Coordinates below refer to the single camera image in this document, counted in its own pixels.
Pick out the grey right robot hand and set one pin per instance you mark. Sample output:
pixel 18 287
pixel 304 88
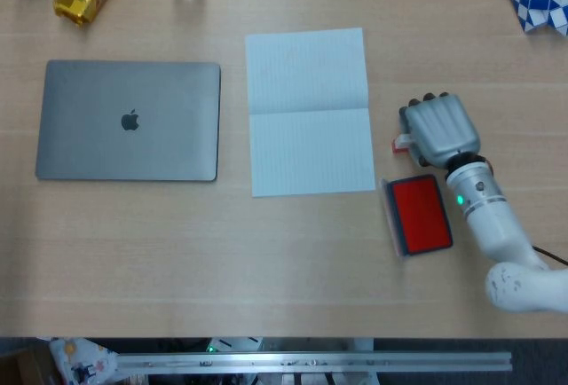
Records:
pixel 444 130

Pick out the red and white stamp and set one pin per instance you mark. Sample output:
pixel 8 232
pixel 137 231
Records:
pixel 399 144

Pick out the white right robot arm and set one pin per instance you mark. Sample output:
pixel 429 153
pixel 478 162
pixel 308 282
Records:
pixel 492 221

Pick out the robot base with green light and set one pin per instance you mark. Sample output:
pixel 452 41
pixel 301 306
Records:
pixel 222 345

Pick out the red ink pad case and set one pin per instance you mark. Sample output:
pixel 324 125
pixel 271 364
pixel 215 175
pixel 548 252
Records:
pixel 421 216

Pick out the white lined paper sheet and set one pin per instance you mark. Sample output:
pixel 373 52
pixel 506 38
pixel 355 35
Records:
pixel 310 145

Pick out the blue white snake puzzle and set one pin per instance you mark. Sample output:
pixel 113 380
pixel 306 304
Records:
pixel 530 1

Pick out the grey closed laptop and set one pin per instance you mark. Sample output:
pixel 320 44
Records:
pixel 128 123

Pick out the white colourful printed bag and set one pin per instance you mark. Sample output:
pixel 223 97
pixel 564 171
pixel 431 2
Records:
pixel 82 360

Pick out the aluminium rail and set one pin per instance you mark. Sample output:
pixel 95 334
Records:
pixel 310 363

